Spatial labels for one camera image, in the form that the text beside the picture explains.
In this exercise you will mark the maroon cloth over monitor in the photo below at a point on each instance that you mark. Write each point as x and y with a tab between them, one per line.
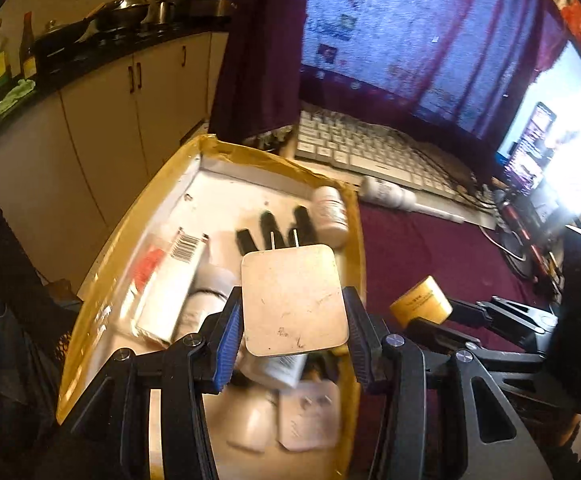
259	79

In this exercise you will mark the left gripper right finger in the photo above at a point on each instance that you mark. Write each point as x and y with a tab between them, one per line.
390	366

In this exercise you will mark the white computer keyboard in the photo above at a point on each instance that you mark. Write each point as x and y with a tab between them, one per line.
353	150

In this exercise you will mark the large computer monitor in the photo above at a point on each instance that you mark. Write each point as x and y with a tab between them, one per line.
461	66

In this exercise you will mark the metal wok with lid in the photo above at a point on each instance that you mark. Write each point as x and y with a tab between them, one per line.
119	14

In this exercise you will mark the white tube in tray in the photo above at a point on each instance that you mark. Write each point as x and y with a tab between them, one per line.
210	290

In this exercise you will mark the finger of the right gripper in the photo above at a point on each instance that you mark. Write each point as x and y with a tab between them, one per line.
440	339
504	315

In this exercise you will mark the kitchen cabinet with handles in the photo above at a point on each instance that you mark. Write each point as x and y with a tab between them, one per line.
73	164

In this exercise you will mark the yellow taped cardboard tray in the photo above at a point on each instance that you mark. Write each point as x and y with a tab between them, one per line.
110	398

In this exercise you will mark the small white pill bottle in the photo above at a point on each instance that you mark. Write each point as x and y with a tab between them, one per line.
329	217

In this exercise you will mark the black frying pan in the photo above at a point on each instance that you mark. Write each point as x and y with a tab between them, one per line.
58	37

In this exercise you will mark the white power adapter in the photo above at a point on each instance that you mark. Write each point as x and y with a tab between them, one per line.
309	416

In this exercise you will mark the red microphone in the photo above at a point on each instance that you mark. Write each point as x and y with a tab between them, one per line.
518	214

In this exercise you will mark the steel kettle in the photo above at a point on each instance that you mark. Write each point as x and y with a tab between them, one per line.
161	12

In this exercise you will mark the white bottle green label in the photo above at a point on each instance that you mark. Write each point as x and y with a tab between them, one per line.
273	372

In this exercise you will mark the black marker pen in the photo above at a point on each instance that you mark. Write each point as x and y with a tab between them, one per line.
272	235

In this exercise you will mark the white marker pen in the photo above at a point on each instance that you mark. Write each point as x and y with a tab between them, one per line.
438	213

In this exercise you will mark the grey barcode carton box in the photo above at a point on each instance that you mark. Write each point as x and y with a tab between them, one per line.
166	290

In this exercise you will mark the yellow round jar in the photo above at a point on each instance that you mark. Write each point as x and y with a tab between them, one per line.
424	300

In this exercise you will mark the dark glass sauce bottle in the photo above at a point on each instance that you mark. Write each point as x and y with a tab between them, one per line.
27	58

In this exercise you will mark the white charger plug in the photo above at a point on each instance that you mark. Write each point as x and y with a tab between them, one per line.
292	301

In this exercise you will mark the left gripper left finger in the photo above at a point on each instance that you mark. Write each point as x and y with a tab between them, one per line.
197	364

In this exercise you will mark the maroon table cloth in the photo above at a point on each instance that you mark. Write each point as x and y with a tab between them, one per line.
401	249

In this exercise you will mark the black round stand base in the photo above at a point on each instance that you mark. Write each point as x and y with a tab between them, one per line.
515	255

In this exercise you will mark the green rag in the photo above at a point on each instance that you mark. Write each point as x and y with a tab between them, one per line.
23	88

